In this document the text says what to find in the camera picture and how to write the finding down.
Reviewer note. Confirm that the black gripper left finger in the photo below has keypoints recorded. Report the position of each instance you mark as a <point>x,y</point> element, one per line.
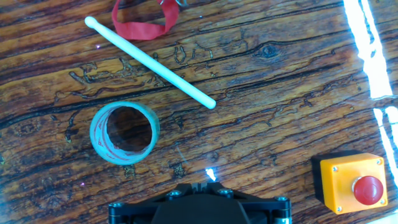
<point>136,211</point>

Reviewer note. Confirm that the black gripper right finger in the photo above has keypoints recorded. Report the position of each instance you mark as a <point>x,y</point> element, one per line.
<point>267,211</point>

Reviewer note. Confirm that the white wooden drumstick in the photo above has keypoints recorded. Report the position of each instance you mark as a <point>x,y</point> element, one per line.
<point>149,62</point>

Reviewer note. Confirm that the printed tape roll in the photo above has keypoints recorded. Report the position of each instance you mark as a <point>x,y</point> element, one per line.
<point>99,146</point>

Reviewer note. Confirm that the orange emergency stop button box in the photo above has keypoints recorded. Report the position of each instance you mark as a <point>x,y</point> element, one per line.
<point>342,180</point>

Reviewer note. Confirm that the glossy wood pattern mat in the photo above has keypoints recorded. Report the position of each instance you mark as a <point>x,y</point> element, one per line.
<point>248,124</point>

